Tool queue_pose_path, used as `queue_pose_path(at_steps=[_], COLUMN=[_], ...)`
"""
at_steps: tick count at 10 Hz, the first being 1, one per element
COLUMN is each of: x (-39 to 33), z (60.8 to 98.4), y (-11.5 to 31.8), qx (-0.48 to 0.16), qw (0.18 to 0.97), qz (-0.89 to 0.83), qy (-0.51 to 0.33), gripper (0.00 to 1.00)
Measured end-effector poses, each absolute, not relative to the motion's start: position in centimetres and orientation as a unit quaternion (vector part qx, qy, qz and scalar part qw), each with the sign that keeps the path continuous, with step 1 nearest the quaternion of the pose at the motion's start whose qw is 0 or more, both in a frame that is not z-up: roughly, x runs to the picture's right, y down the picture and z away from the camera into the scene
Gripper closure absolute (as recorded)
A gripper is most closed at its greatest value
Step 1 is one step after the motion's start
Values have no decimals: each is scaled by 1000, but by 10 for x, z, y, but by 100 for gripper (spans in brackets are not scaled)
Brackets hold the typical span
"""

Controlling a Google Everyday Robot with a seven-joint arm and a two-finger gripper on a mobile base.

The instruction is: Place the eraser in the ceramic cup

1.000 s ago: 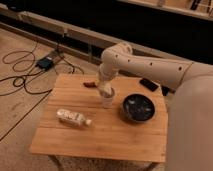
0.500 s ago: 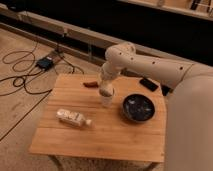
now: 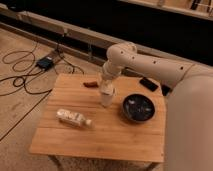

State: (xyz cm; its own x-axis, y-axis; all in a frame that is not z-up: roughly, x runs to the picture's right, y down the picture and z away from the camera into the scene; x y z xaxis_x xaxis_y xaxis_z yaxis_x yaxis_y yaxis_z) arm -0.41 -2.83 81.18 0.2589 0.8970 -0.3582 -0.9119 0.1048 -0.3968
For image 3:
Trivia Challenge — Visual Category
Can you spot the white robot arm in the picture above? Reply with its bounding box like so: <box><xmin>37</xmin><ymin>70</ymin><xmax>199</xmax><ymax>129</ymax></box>
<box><xmin>100</xmin><ymin>42</ymin><xmax>213</xmax><ymax>171</ymax></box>

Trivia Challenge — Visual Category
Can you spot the red chili pepper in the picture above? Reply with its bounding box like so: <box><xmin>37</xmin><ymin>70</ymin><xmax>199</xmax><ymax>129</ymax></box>
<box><xmin>83</xmin><ymin>81</ymin><xmax>99</xmax><ymax>88</ymax></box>

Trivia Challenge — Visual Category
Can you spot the black bowl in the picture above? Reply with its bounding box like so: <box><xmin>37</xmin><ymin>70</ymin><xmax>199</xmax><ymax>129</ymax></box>
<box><xmin>122</xmin><ymin>94</ymin><xmax>155</xmax><ymax>123</ymax></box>

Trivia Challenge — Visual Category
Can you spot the black phone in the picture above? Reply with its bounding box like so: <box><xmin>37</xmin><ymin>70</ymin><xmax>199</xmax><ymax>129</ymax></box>
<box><xmin>140</xmin><ymin>78</ymin><xmax>158</xmax><ymax>92</ymax></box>

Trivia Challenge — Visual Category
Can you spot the clear plastic bottle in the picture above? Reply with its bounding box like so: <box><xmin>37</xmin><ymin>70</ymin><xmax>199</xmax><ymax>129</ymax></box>
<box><xmin>56</xmin><ymin>109</ymin><xmax>92</xmax><ymax>127</ymax></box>

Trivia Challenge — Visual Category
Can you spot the wooden table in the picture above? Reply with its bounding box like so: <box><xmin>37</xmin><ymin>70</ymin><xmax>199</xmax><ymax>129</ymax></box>
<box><xmin>30</xmin><ymin>74</ymin><xmax>166</xmax><ymax>163</ymax></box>

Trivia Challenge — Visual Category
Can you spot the dark power adapter box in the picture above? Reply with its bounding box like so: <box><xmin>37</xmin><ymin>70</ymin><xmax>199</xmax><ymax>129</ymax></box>
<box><xmin>36</xmin><ymin>57</ymin><xmax>54</xmax><ymax>70</ymax></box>

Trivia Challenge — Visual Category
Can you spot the black floor cable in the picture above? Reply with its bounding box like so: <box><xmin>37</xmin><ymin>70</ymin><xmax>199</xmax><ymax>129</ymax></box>
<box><xmin>0</xmin><ymin>39</ymin><xmax>85</xmax><ymax>141</ymax></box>

